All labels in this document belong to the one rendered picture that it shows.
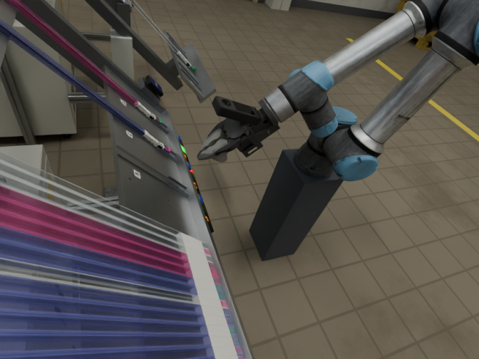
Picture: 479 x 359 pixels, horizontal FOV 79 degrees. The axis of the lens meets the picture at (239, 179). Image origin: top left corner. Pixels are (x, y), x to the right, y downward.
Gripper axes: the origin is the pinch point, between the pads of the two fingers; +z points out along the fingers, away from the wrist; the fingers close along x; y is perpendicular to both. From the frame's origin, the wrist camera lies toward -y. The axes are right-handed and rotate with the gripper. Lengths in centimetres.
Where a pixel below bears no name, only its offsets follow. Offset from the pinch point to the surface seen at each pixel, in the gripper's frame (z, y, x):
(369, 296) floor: -12, 110, -30
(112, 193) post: 65, 38, 53
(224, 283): 3.3, -3.4, -33.2
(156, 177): 5.3, -12.8, -11.6
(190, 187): 3.7, -3.4, -10.5
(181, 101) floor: 26, 75, 136
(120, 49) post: 6.2, -14.1, 41.8
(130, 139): 5.3, -18.5, -4.8
